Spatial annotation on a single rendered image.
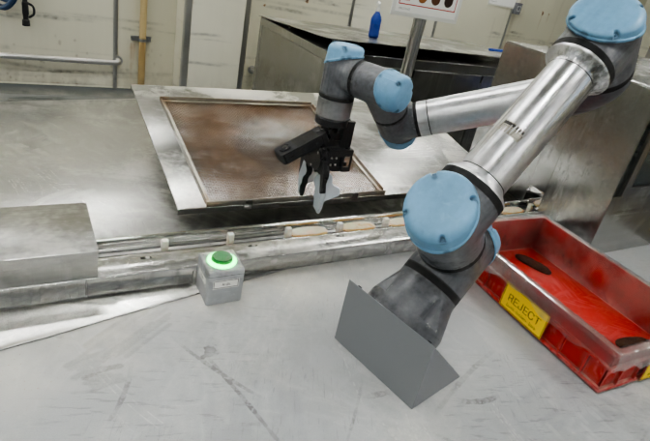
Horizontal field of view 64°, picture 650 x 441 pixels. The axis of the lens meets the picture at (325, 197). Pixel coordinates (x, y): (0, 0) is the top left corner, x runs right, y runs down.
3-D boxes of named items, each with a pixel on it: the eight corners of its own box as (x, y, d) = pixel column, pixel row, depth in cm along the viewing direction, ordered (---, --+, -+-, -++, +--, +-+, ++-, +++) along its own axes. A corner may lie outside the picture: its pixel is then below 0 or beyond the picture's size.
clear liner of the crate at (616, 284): (599, 399, 93) (622, 359, 89) (438, 251, 131) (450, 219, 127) (700, 365, 109) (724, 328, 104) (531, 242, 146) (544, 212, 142)
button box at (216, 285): (201, 322, 97) (206, 274, 93) (190, 297, 103) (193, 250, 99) (242, 314, 101) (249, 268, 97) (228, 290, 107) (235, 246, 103)
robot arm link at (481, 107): (618, 75, 105) (382, 120, 120) (626, 38, 95) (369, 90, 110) (633, 122, 99) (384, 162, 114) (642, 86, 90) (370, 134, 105)
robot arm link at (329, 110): (329, 102, 103) (310, 90, 109) (325, 124, 105) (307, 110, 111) (360, 103, 107) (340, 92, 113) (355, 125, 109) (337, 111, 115)
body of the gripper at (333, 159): (349, 175, 115) (361, 124, 110) (315, 176, 110) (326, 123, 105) (333, 161, 120) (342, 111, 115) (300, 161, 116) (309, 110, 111)
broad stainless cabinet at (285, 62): (299, 201, 327) (329, 38, 283) (242, 139, 406) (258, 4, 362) (508, 187, 423) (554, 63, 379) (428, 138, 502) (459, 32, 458)
